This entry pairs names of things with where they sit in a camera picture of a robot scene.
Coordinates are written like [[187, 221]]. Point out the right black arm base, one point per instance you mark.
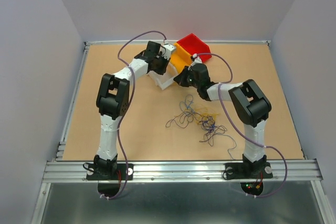
[[243, 170]]

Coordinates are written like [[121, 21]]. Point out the white plastic bin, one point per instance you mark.
[[165, 80]]

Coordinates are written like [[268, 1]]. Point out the yellow plastic bin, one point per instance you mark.
[[180, 58]]

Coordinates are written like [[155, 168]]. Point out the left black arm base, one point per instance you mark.
[[121, 172]]

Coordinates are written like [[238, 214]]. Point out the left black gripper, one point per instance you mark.
[[163, 70]]

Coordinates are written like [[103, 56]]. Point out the aluminium front rail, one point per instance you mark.
[[169, 172]]

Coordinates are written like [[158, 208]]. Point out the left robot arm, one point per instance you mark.
[[113, 100]]

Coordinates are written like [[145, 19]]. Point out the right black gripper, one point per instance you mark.
[[180, 78]]

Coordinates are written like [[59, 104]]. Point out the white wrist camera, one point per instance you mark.
[[195, 60], [167, 50]]

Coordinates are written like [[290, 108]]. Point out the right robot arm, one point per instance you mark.
[[252, 108]]

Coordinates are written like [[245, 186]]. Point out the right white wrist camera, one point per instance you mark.
[[195, 60]]

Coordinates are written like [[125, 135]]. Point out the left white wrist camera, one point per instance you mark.
[[167, 50]]

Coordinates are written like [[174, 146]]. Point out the red plastic bin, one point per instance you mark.
[[190, 45]]

